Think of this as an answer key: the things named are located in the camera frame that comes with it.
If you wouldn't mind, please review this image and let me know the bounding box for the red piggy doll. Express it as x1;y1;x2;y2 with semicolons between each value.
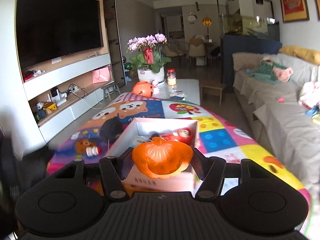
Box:
160;127;193;146

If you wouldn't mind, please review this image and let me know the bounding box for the orange pumpkin toy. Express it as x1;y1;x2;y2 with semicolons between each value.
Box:
131;137;193;179

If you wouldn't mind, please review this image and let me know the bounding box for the small white bottle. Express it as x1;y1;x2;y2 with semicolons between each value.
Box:
86;146;101;157

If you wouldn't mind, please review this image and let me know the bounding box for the colourful play mat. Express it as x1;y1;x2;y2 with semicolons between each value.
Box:
46;91;313;238

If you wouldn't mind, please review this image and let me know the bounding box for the white cardboard box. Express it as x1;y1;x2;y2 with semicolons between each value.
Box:
107;118;199;192

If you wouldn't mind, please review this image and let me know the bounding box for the small wooden stool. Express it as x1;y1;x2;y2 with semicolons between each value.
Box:
101;82;121;100

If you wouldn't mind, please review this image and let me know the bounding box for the orange round container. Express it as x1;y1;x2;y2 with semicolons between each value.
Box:
132;81;153;97

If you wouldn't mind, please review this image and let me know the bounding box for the pink gift bag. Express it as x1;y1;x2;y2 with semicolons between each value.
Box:
92;66;111;83

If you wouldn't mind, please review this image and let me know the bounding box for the clear snack jar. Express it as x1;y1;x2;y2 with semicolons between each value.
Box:
167;69;177;87

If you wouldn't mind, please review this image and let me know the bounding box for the grey covered sofa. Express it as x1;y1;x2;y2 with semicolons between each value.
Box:
231;53;319;203

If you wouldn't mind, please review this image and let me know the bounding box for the pink orchid flower pot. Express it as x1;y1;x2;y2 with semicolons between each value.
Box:
127;33;171;85

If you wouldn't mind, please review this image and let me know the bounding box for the green cloth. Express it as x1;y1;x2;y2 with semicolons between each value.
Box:
245;61;287;85

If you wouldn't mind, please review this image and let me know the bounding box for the beige dining chair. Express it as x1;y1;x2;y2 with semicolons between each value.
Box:
188;37;207;66

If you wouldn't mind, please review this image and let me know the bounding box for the pink white clothes pile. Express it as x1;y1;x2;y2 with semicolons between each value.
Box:
298;81;320;109

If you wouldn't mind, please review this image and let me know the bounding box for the orange hanging lantern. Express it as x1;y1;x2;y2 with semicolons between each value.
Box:
202;16;212;28

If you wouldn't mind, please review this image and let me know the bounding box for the yellow pillow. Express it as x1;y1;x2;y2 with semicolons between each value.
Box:
279;46;320;65

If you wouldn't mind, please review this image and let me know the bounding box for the glass fish tank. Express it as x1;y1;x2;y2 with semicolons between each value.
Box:
216;0;280;41

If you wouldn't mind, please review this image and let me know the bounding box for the black television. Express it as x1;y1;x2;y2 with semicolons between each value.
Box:
16;0;103;69

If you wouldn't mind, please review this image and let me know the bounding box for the white round wall clock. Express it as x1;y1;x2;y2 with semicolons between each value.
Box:
187;11;197;24

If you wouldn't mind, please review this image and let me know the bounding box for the framed red wall art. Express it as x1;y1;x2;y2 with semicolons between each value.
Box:
280;0;310;23

